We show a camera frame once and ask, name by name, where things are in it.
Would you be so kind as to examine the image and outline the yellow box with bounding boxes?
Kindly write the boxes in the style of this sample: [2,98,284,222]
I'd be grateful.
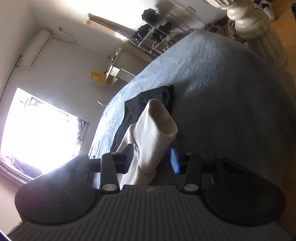
[90,71,105,85]

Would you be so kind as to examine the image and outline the cream bed footboard post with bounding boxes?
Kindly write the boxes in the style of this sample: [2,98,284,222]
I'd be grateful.
[227,0,289,72]

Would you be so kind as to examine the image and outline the white air conditioner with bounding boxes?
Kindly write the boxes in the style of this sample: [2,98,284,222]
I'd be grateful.
[22,30,51,67]

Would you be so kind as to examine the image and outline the black air conditioner cord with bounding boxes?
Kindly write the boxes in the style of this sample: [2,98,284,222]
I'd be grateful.
[58,27,77,44]

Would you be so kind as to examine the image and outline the white sneakers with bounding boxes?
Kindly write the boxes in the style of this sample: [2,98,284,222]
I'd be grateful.
[254,0,277,21]

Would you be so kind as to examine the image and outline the metal shoe rack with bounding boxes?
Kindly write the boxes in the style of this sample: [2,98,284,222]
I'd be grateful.
[131,9,195,56]

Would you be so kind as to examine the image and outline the dark windowsill clutter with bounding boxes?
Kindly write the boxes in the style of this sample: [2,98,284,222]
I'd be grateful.
[75,117,90,145]

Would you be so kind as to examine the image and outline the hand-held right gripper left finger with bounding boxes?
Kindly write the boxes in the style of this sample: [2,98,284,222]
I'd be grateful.
[74,144,134,193]

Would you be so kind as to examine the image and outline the bright window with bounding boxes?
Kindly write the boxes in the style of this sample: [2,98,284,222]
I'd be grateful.
[0,88,90,183]

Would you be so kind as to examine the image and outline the cream desk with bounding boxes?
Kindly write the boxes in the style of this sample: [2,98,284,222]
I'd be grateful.
[104,45,151,86]

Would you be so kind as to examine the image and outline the beige zip jacket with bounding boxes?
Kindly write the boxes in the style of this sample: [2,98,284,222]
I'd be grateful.
[116,99,178,186]

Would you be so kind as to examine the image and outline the black folded garment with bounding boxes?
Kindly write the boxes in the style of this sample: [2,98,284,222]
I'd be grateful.
[111,85,174,153]

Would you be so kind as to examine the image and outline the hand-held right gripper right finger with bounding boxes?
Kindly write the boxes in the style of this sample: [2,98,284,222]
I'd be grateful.
[170,148,234,193]

